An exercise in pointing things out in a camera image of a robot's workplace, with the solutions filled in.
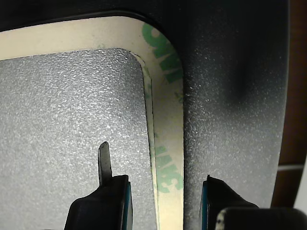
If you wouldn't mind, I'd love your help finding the black gripper camera module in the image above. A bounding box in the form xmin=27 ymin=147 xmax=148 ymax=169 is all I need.
xmin=215 ymin=207 xmax=305 ymax=230

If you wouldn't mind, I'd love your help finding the black frame with beige liner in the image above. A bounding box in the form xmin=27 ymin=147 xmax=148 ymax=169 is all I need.
xmin=0 ymin=10 xmax=168 ymax=34
xmin=0 ymin=15 xmax=185 ymax=230

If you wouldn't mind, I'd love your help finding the dark gray base plate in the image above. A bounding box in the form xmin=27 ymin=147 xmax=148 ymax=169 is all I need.
xmin=0 ymin=0 xmax=292 ymax=230

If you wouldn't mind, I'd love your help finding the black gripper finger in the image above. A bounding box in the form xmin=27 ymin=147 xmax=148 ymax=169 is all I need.
xmin=198 ymin=174 xmax=260 ymax=230
xmin=64 ymin=141 xmax=134 ymax=230

